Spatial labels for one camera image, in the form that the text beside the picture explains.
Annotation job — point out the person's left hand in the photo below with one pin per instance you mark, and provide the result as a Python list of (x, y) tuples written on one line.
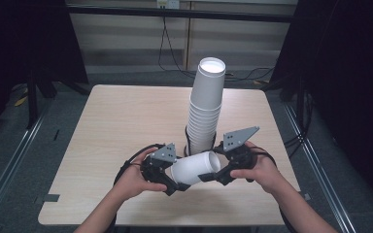
[(136, 181)]

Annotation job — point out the black cup holder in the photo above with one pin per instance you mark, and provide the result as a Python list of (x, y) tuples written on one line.
[(187, 142)]

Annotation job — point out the black horizontal bar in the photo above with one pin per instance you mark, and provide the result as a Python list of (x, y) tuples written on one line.
[(175, 13)]

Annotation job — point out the dark metal stand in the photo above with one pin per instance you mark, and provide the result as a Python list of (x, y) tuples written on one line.
[(31, 103)]

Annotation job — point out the single white paper cup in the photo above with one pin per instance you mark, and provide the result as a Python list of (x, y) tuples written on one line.
[(192, 168)]

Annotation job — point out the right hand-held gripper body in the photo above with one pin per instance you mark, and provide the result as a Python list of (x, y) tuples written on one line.
[(239, 155)]

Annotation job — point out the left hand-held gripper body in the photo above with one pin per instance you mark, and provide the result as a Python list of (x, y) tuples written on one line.
[(157, 168)]

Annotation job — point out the black curtain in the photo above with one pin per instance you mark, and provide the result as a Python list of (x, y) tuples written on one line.
[(19, 42), (346, 81)]

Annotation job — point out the white wall outlet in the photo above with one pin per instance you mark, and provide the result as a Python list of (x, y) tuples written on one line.
[(168, 4)]

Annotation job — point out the black floor tape strip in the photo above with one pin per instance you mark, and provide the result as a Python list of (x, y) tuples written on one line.
[(56, 135)]

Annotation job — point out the stack of white paper cups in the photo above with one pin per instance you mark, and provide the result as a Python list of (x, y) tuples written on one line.
[(205, 110)]

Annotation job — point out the person's right hand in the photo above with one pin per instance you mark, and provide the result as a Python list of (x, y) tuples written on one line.
[(262, 174)]

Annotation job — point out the yellow floor object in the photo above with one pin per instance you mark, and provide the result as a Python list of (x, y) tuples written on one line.
[(21, 100)]

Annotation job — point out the grey tape piece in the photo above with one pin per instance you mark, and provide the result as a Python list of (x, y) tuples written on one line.
[(307, 196), (51, 197)]

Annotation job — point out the metal floor rail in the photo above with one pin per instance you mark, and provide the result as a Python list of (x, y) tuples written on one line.
[(13, 155), (320, 168)]

